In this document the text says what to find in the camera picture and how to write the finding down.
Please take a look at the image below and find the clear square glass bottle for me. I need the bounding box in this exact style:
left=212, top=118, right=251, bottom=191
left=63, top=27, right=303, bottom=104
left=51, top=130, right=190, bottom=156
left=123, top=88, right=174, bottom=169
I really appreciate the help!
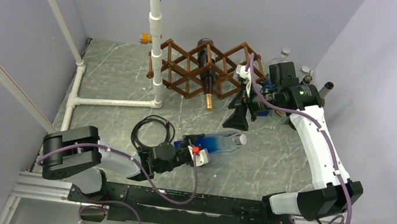
left=296, top=65, right=311, bottom=80

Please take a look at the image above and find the clear bottle red label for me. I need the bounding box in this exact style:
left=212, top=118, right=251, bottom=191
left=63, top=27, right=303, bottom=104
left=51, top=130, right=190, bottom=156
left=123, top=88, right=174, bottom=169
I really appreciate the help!
left=269, top=48, right=291, bottom=65

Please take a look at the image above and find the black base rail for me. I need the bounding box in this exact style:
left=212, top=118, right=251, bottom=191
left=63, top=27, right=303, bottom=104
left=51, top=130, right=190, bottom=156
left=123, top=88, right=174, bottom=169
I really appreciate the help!
left=67, top=182, right=280, bottom=224

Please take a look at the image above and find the coiled black cable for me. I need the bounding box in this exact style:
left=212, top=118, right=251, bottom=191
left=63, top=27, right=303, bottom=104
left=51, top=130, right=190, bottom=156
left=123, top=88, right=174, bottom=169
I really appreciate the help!
left=128, top=112, right=178, bottom=157

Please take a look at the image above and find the white pvc pipe frame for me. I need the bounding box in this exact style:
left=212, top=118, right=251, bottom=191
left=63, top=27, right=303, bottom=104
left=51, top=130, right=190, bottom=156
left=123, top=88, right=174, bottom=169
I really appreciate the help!
left=47, top=0, right=163, bottom=131

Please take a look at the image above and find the brown wooden wine rack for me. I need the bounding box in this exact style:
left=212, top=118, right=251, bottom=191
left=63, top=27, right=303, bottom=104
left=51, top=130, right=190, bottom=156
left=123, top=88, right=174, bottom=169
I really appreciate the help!
left=161, top=38, right=266, bottom=99

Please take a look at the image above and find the dark green wine bottle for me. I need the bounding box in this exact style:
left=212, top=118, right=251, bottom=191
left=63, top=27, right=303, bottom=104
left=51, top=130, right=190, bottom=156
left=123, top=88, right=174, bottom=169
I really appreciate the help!
left=319, top=82, right=335, bottom=106

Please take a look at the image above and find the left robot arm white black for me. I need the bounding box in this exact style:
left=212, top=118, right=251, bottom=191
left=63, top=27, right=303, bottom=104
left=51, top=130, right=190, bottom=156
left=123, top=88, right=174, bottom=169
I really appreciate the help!
left=36, top=125, right=210, bottom=203

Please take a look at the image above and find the dark bottle gold cap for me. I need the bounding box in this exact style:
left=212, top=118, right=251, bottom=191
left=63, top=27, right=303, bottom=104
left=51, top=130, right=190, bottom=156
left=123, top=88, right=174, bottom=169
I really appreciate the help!
left=197, top=47, right=215, bottom=111

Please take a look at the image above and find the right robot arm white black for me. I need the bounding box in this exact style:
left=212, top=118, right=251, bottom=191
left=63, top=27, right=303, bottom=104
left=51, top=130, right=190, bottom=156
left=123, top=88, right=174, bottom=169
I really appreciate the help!
left=222, top=62, right=363, bottom=224

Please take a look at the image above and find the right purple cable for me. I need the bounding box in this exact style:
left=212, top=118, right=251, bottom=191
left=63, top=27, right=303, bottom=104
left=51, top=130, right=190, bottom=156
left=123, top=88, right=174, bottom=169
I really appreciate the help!
left=225, top=52, right=373, bottom=224

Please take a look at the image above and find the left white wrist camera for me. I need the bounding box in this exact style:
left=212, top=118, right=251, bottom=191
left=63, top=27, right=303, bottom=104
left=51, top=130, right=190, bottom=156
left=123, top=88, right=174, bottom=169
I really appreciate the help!
left=187, top=145, right=210, bottom=167

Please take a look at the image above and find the blue glass bottle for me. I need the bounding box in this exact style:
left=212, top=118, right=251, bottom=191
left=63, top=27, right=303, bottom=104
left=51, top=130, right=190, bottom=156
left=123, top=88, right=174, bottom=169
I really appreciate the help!
left=174, top=131, right=248, bottom=154
left=257, top=78, right=284, bottom=118

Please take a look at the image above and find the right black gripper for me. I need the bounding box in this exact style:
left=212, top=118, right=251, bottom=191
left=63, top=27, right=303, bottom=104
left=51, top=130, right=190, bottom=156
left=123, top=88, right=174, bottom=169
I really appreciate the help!
left=222, top=80, right=283, bottom=135

